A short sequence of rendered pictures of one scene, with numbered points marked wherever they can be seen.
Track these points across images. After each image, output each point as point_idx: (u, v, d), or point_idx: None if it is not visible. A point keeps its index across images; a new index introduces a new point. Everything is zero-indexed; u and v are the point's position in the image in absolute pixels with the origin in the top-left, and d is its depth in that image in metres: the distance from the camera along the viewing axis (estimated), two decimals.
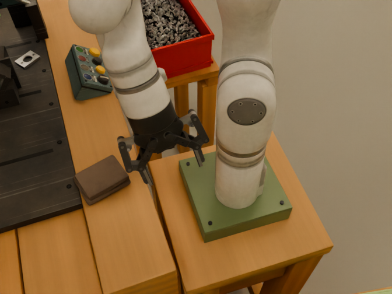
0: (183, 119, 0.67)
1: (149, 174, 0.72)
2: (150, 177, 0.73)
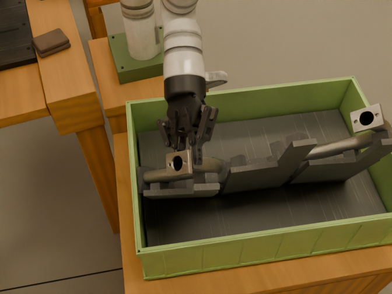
0: (203, 104, 0.70)
1: None
2: None
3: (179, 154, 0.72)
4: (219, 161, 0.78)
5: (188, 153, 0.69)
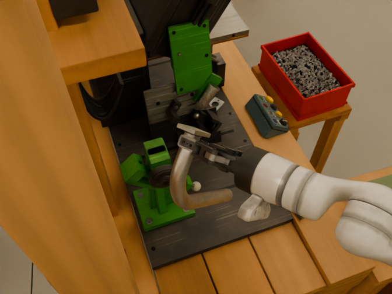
0: (222, 157, 0.66)
1: None
2: None
3: (200, 137, 0.74)
4: (177, 185, 0.74)
5: (192, 129, 0.71)
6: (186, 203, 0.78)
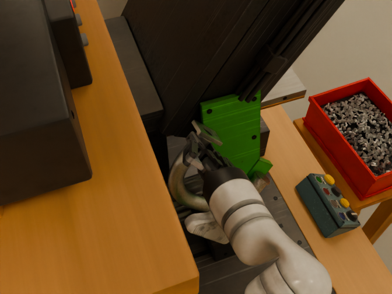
0: (199, 164, 0.64)
1: None
2: None
3: (209, 142, 0.73)
4: (171, 176, 0.76)
5: (199, 129, 0.71)
6: (179, 198, 0.79)
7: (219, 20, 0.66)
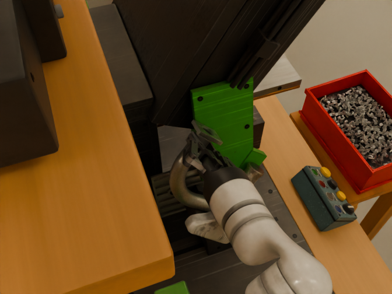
0: (199, 164, 0.65)
1: None
2: None
3: (209, 141, 0.73)
4: (172, 176, 0.76)
5: (199, 129, 0.71)
6: (181, 198, 0.79)
7: (209, 2, 0.64)
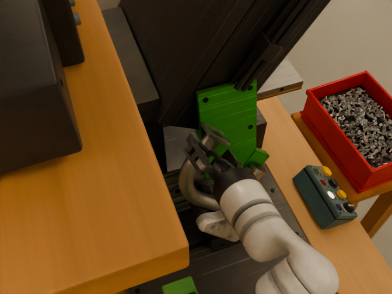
0: (212, 168, 0.67)
1: (226, 158, 0.78)
2: (226, 156, 0.79)
3: (218, 142, 0.76)
4: (182, 176, 0.79)
5: (208, 131, 0.74)
6: (190, 197, 0.82)
7: (214, 7, 0.66)
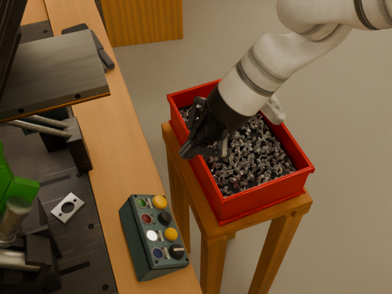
0: (223, 142, 0.65)
1: (189, 151, 0.73)
2: (187, 152, 0.73)
3: None
4: None
5: None
6: None
7: None
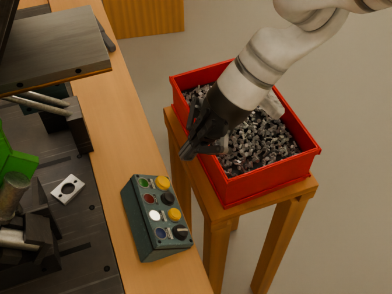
0: (224, 139, 0.65)
1: (189, 151, 0.73)
2: (186, 153, 0.73)
3: None
4: None
5: None
6: None
7: None
